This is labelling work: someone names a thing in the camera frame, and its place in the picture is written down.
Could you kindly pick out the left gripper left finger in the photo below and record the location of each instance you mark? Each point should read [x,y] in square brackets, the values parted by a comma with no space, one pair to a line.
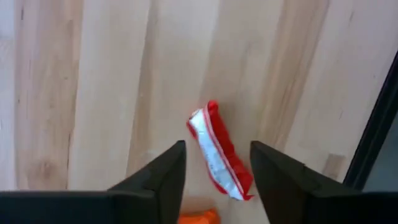
[168,186]

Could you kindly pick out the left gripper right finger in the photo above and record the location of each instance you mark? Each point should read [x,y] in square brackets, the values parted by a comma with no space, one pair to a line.
[278,186]

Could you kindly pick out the orange Reese's candy pack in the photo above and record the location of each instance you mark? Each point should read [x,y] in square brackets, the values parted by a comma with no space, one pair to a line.
[199,217]

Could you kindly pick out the red KitKat candy bar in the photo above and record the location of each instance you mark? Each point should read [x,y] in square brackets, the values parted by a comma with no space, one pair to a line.
[227,152]

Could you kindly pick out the black metal table frame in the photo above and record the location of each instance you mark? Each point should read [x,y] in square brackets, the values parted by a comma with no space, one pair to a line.
[377,130]

